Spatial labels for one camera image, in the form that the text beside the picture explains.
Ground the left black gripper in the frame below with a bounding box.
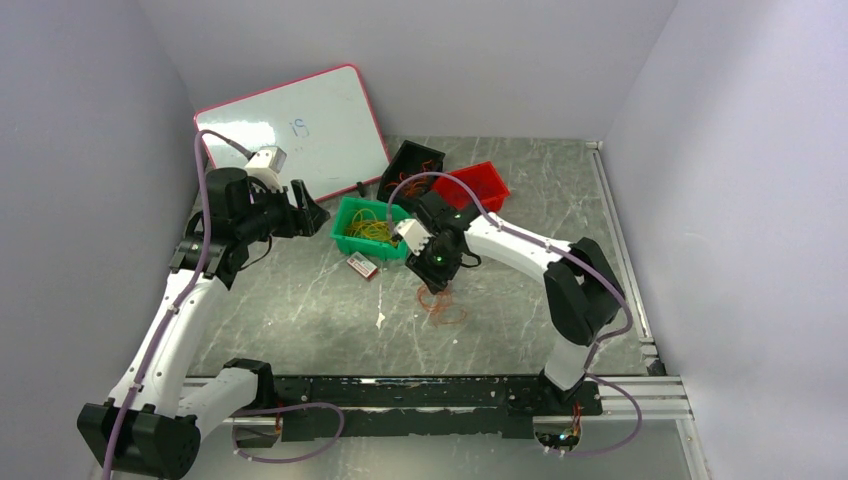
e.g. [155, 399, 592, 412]
[236, 179, 330, 244]

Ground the aluminium frame rail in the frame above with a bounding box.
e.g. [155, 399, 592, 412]
[109, 374, 694, 425]

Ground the yellow wire coil in bin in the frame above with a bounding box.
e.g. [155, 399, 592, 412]
[343, 208, 403, 248]

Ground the red plastic bin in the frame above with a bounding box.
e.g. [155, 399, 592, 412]
[432, 161, 510, 213]

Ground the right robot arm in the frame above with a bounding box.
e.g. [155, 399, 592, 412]
[393, 192, 625, 414]

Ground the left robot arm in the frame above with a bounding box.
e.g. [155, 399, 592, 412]
[77, 167, 329, 479]

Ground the pink framed whiteboard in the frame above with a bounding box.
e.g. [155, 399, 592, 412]
[194, 64, 389, 201]

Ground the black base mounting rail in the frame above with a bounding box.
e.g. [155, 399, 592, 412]
[247, 374, 603, 442]

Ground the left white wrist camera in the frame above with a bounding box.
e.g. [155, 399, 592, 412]
[245, 146, 287, 192]

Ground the green plastic bin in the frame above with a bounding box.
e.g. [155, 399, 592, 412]
[330, 197, 408, 261]

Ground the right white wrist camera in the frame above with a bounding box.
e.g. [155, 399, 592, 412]
[394, 218, 433, 256]

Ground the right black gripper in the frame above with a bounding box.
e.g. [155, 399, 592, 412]
[405, 236, 461, 295]

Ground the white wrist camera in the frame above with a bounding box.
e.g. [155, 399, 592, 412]
[394, 218, 433, 256]
[245, 146, 287, 192]

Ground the black plastic bin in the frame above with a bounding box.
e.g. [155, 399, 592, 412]
[376, 140, 445, 213]

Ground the small red white box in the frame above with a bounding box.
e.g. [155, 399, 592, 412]
[346, 252, 379, 281]

